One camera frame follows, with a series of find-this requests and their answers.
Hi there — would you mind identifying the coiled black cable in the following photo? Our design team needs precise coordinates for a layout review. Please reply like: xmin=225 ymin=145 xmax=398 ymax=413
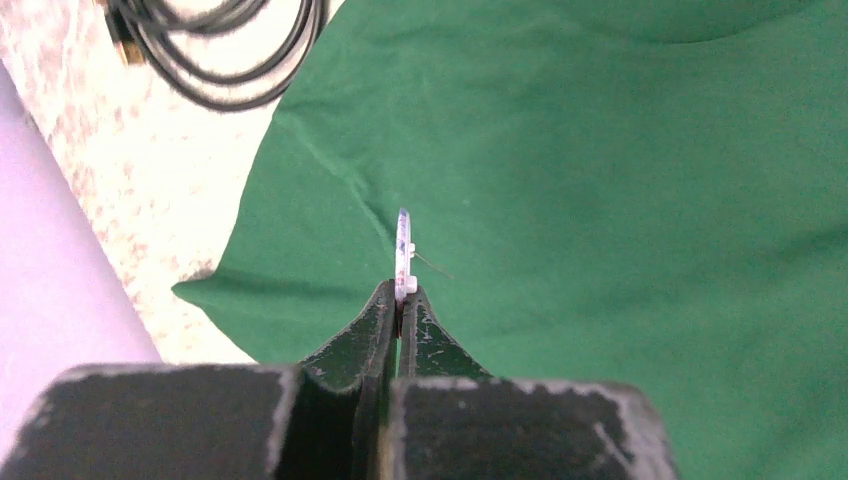
xmin=99 ymin=0 xmax=331 ymax=114

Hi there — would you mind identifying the green t-shirt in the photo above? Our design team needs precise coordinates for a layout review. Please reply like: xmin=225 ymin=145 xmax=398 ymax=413
xmin=174 ymin=1 xmax=847 ymax=479

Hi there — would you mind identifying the round pink brooch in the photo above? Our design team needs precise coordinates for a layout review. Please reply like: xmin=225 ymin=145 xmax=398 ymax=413
xmin=394 ymin=208 xmax=418 ymax=304

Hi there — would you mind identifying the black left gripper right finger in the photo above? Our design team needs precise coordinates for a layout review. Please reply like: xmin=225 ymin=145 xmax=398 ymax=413
xmin=387 ymin=292 xmax=679 ymax=479

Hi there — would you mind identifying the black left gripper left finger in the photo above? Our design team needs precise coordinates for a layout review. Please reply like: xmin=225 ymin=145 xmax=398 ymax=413
xmin=1 ymin=280 xmax=396 ymax=479

